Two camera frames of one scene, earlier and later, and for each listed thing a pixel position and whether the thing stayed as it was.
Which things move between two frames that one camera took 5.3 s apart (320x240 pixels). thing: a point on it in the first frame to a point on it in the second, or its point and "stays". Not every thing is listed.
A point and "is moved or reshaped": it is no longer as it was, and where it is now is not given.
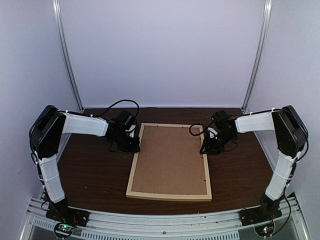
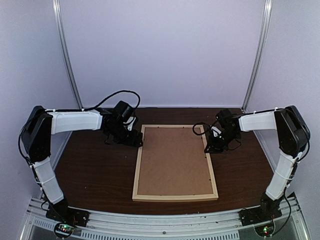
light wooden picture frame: x=207 y=197 is moved or reshaped
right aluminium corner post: x=268 y=4 stays
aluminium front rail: x=222 y=225 stays
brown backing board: x=170 y=161 stays
